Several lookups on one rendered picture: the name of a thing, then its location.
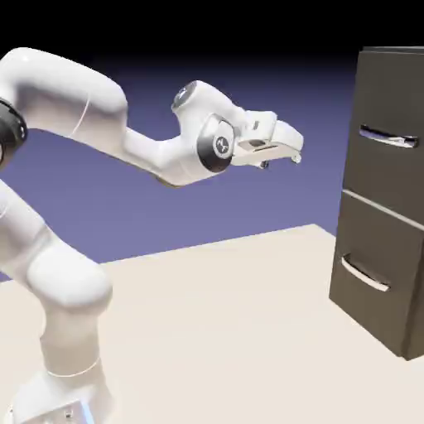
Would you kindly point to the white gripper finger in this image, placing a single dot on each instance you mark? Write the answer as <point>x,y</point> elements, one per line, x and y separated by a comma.
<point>296,158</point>

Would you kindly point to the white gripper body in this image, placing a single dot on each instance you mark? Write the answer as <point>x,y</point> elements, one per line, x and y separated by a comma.
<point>285,139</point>

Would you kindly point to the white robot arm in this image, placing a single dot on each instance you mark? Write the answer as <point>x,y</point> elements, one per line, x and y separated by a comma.
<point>66,99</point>

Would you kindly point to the dark grey cabinet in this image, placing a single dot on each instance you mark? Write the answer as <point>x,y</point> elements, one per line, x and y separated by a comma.
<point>381,198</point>

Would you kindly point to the tall dark grey drawer front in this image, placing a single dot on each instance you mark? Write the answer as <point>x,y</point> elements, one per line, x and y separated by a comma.
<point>381,116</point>

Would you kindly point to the short dark grey drawer front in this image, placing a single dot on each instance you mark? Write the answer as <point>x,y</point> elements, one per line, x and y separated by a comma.
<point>374,275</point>

